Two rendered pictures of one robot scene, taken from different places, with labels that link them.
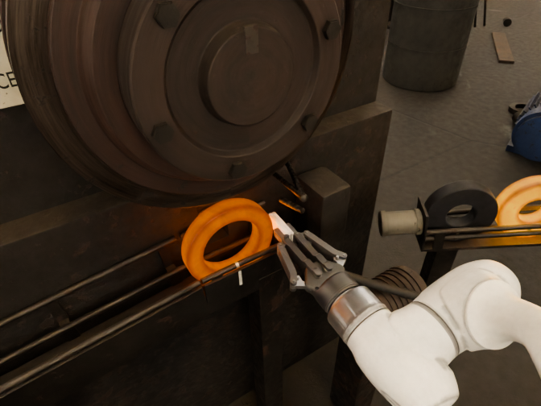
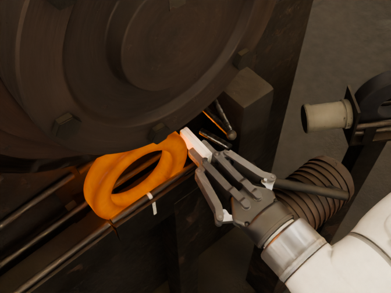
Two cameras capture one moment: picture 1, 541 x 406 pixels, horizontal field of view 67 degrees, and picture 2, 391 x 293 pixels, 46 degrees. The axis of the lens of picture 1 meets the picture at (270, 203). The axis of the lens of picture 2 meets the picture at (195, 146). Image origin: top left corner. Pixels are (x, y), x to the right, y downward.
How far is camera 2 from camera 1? 0.18 m
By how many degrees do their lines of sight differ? 16
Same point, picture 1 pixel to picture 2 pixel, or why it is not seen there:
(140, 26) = (25, 13)
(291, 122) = (220, 63)
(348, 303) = (286, 243)
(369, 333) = (312, 277)
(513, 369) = not seen: outside the picture
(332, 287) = (266, 224)
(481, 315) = not seen: outside the picture
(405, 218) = (333, 113)
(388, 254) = (297, 115)
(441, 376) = not seen: outside the picture
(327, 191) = (248, 99)
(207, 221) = (113, 163)
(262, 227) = (176, 152)
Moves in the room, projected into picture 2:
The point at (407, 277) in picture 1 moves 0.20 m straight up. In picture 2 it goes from (332, 171) to (358, 112)
